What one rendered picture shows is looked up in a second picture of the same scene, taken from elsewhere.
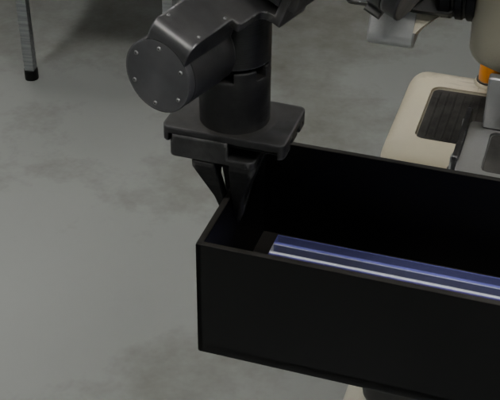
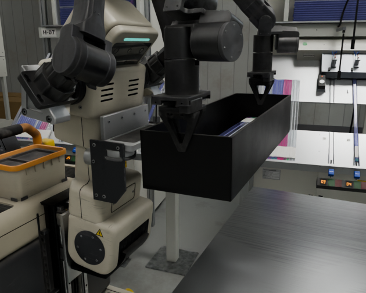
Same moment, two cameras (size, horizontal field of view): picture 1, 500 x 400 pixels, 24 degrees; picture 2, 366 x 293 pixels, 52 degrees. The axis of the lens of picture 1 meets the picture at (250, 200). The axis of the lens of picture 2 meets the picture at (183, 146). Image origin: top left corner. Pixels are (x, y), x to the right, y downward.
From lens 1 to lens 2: 1.04 m
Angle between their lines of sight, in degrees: 76
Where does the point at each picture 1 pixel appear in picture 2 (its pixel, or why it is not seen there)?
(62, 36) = not seen: outside the picture
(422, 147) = not seen: outside the picture
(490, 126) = (106, 138)
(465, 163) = (128, 144)
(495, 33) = (94, 100)
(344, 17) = not seen: outside the picture
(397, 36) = (65, 115)
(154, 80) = (231, 44)
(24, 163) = not seen: outside the picture
